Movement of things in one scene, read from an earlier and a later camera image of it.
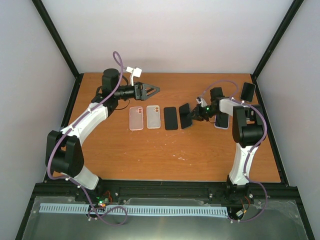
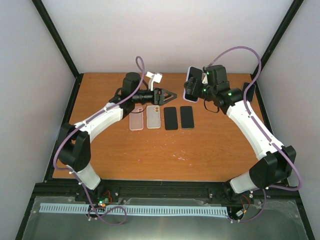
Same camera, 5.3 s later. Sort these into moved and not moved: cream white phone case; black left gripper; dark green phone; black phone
Moved: black left gripper
Not moved: cream white phone case; black phone; dark green phone
